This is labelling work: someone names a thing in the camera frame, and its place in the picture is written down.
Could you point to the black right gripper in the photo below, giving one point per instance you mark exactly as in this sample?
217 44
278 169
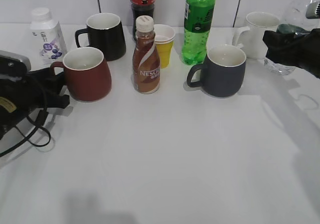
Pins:
294 49

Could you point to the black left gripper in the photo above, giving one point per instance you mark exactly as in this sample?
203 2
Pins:
33 91

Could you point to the red mug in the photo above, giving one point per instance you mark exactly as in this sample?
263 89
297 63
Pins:
86 72

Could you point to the clear green-label water bottle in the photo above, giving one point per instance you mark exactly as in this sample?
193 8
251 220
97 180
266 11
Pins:
294 18

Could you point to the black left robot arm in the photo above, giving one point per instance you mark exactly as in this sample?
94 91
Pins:
8 121

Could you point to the white mug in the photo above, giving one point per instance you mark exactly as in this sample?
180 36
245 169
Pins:
250 37

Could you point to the dark grey mug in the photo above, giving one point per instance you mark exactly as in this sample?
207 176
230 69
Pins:
222 72

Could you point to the black mug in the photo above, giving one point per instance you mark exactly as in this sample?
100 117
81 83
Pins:
105 32

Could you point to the white yogurt bottle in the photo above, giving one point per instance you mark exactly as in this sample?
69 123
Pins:
47 36

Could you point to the Nescafe coffee bottle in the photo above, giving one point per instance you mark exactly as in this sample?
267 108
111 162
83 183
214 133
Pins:
146 61

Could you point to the green soda bottle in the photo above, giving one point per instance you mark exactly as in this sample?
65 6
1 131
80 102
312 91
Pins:
198 17

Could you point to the yellow paper cup stack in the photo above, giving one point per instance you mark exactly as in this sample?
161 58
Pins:
164 39

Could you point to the cola bottle red label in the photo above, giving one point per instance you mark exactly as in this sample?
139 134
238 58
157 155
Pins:
141 7

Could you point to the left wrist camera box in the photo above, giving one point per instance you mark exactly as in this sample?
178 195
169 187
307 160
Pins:
13 66

